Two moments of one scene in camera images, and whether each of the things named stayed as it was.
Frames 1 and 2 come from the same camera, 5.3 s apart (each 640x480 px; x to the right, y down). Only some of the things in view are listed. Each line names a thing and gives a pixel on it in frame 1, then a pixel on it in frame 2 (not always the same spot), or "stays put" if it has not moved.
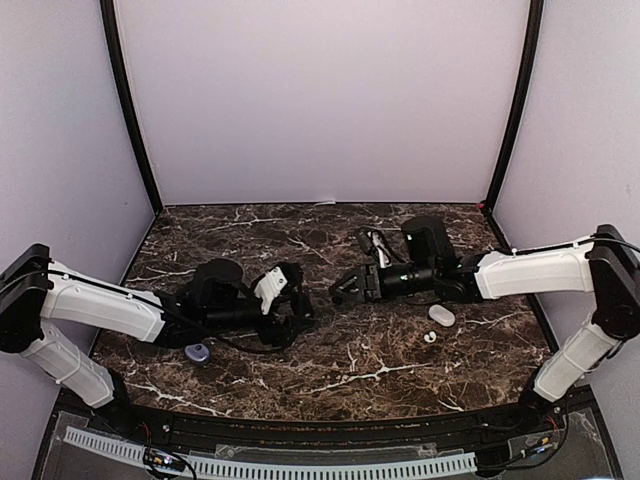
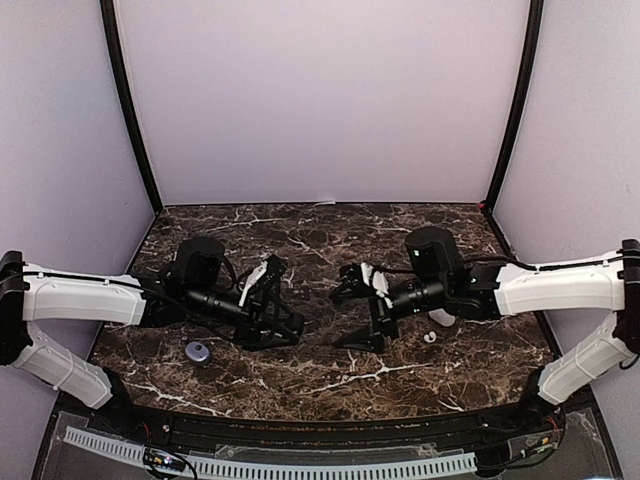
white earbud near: [432, 335] stays put
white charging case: [445, 317] stays put
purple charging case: [197, 352] stays put
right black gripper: [372, 276] -> [381, 319]
